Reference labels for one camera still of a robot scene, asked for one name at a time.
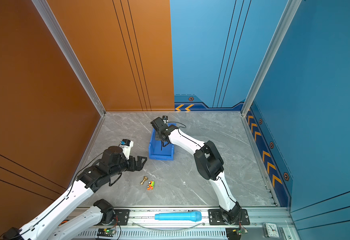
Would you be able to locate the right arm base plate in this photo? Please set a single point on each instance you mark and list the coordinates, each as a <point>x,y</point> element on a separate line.
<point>219,217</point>

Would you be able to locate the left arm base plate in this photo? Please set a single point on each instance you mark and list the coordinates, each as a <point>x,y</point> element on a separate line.
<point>118,217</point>

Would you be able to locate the circuit board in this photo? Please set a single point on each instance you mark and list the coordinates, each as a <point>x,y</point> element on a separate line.
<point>235,233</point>
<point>106,233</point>

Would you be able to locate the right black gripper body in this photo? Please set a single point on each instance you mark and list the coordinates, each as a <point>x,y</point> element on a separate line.
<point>159,135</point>

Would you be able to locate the small brass fitting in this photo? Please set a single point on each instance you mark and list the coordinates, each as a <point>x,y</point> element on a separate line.
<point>144,180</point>

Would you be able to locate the small orange toy block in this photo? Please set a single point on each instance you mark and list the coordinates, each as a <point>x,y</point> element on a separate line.
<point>150,185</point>

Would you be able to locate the small white clock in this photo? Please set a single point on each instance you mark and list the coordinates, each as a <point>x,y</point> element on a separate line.
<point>271,230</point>

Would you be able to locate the aluminium corner post right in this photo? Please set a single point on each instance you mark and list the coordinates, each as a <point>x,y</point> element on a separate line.
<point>275,43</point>

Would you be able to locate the right circuit board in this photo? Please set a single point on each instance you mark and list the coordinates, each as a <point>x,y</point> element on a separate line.
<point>235,233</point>

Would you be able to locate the blue plastic bin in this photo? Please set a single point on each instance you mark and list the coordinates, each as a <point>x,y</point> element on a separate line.
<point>156,151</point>

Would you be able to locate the cyan plastic cylinder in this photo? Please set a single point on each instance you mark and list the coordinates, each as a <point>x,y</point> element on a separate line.
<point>193,216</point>

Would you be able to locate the aluminium corner post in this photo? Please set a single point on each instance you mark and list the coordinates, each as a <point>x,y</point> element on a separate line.
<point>275,43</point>
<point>59,36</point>

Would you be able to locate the aluminium corner post left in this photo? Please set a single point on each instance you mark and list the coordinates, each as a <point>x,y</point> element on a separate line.
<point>59,36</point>

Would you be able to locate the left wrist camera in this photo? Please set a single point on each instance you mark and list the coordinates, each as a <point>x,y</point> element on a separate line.
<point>126,146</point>

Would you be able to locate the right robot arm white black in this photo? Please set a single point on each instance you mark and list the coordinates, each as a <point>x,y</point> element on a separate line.
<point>209,163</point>

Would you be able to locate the aluminium front rail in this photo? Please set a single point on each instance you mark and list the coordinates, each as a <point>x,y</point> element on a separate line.
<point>81,225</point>

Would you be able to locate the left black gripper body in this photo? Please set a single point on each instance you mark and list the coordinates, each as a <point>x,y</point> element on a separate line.
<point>132,164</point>

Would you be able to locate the left circuit board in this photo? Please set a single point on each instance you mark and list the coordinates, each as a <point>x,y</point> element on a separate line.
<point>106,233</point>

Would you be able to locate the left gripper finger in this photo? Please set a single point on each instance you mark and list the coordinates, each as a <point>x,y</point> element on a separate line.
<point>138,166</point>
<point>140,161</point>

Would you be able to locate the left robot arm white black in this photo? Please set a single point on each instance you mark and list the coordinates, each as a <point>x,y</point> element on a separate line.
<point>113,162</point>

